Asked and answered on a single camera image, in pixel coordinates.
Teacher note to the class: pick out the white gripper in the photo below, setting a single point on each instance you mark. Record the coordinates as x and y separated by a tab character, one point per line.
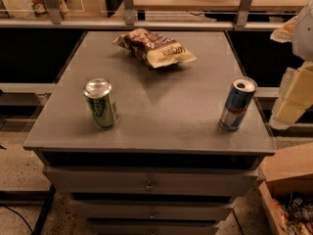
304	33

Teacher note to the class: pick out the blue silver redbull can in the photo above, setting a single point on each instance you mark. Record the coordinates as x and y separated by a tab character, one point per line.
239	97

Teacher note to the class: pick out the brown chip bag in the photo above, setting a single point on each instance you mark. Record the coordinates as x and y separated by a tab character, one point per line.
154	49

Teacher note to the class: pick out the green soda can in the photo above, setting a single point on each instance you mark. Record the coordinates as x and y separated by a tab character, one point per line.
99	97

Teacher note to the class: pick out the colourful snack bag behind glass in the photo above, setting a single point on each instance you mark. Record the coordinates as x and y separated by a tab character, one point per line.
23	9

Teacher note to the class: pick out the cardboard box with snacks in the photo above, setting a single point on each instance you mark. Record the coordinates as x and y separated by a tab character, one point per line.
289	170

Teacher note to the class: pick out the top drawer knob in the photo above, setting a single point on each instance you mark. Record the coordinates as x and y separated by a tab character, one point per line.
149	187

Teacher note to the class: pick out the drawer knob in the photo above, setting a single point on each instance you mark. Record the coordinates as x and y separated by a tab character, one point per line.
149	187
152	215

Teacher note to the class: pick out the middle drawer knob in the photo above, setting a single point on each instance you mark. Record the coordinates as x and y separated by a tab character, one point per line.
152	215

